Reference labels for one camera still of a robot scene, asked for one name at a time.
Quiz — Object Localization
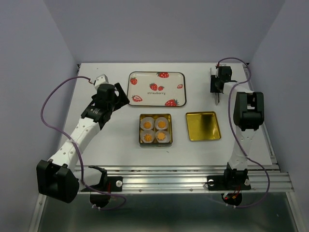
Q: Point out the metal tongs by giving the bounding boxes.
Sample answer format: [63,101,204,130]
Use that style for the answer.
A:
[210,68,220,105]

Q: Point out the gold tin lid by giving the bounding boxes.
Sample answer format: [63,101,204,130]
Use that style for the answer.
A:
[185,111,222,142]

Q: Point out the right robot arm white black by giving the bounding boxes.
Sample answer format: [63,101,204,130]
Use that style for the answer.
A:
[207,64,265,191]

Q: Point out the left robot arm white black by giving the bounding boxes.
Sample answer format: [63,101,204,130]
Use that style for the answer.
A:
[36,82,129,203]

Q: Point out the paper cup back left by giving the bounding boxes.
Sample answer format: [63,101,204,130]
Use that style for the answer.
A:
[140,116,155,131]

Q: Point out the paper cup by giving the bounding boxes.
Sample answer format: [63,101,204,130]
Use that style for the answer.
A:
[155,117,169,130]
[155,130,170,143]
[140,130,155,144]
[140,116,155,131]

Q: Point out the strawberry pattern tray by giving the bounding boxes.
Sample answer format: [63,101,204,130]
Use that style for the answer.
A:
[127,72,187,107]

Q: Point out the paper cup front left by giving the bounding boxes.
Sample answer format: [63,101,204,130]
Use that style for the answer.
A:
[140,130,155,144]

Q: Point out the paper cup back right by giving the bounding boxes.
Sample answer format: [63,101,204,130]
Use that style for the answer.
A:
[155,117,169,130]

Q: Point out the square cookie tin base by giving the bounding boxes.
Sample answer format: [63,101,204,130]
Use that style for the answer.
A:
[139,114,173,147]

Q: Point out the paper cup front right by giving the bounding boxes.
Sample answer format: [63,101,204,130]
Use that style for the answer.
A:
[155,130,170,143]

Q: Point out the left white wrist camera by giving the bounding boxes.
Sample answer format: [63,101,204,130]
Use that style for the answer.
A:
[89,74,109,90]

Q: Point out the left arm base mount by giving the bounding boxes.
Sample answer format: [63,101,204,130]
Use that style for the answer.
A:
[80,165,126,211]

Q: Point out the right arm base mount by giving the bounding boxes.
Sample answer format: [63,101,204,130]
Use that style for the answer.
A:
[206,175,251,207]

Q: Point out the aluminium mounting rail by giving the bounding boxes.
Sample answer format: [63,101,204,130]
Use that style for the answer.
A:
[104,164,294,194]

